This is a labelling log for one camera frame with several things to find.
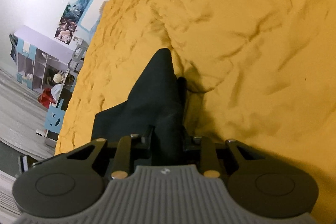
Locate anime wall poster strip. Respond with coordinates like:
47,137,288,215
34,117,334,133
55,0,91,44

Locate grey chair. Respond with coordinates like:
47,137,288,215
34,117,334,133
67,40,89,76

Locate red bag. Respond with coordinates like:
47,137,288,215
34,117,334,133
38,88,56,109

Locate black pants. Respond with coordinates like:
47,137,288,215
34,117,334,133
91,48,200,166

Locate white blue shelf unit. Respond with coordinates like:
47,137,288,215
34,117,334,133
9,26,75,93

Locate cluttered desk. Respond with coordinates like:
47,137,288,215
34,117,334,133
44,69,76,148

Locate yellow bed blanket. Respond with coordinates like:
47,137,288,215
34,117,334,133
55,0,335,223

